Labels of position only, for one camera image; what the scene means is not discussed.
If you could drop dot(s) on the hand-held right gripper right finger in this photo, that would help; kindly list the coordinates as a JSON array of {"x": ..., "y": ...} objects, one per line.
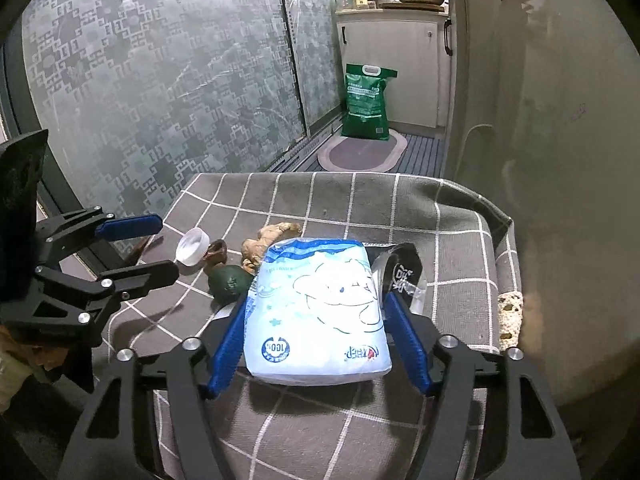
[{"x": 407, "y": 340}]

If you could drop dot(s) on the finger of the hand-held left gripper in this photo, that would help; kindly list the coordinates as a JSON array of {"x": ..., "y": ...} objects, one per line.
[
  {"x": 127, "y": 226},
  {"x": 145, "y": 275}
]

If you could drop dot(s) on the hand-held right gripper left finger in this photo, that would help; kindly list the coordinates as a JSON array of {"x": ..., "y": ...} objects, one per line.
[{"x": 227, "y": 350}]

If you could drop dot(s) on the small white plastic cap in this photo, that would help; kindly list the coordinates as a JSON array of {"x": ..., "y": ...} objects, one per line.
[{"x": 192, "y": 247}]

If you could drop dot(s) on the blue white tissue packet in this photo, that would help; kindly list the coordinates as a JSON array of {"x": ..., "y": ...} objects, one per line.
[{"x": 320, "y": 310}]

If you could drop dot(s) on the ginger root piece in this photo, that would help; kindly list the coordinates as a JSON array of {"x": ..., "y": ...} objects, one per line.
[{"x": 272, "y": 234}]

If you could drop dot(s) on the dark green fruit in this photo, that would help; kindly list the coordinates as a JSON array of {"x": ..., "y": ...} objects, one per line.
[{"x": 227, "y": 282}]

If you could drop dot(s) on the black clear plastic wrapper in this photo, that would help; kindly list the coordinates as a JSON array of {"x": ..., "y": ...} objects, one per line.
[{"x": 400, "y": 270}]

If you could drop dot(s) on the brown husk piece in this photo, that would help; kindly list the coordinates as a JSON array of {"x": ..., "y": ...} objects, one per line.
[{"x": 217, "y": 255}]

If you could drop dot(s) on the cream lace cloth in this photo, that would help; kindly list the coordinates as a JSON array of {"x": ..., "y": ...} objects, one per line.
[{"x": 510, "y": 315}]

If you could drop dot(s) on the patterned glass sliding door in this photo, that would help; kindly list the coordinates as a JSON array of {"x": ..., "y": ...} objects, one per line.
[
  {"x": 315, "y": 45},
  {"x": 150, "y": 85}
]

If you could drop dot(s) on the grey checked tablecloth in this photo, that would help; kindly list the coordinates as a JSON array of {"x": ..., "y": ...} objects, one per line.
[{"x": 325, "y": 200}]

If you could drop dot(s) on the dark blue ribbed mat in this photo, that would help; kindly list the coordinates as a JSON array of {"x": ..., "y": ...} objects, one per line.
[{"x": 425, "y": 155}]

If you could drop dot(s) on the oval grey floor mat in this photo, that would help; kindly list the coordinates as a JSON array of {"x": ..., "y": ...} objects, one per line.
[{"x": 360, "y": 155}]

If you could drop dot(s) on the green rice bag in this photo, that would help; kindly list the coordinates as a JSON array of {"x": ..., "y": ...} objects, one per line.
[{"x": 367, "y": 105}]

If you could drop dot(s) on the white refrigerator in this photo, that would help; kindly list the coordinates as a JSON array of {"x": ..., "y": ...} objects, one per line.
[{"x": 565, "y": 160}]

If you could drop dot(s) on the white kitchen cabinet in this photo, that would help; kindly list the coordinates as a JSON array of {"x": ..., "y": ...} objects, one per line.
[{"x": 390, "y": 40}]

